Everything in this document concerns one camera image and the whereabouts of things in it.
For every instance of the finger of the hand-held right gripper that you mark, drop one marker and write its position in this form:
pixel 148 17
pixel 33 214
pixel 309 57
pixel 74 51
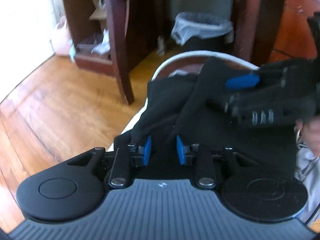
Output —
pixel 241 81
pixel 233 102

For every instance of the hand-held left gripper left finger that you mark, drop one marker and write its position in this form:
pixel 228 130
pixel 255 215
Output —
pixel 147 152

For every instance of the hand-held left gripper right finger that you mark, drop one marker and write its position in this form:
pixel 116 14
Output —
pixel 181 152

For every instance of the black garment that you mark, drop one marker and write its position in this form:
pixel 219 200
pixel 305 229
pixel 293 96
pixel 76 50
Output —
pixel 175 100

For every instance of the striped mat with white edge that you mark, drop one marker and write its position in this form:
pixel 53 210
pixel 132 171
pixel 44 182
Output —
pixel 187 68

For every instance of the grey garment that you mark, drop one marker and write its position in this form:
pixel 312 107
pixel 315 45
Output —
pixel 308 167

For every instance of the black trash bin white bag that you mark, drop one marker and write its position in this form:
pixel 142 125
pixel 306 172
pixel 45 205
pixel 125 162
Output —
pixel 200 25

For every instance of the dark wooden desk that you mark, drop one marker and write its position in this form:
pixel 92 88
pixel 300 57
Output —
pixel 117 42

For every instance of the white crumpled plastic bag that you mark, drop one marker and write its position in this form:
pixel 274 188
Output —
pixel 102 45

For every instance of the pale blue bag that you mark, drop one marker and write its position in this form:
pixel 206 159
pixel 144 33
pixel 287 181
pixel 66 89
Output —
pixel 72 53

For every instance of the pink bag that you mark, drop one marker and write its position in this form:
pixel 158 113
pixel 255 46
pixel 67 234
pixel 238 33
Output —
pixel 61 40

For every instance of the cardboard box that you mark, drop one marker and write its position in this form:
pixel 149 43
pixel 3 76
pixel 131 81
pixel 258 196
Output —
pixel 98 12

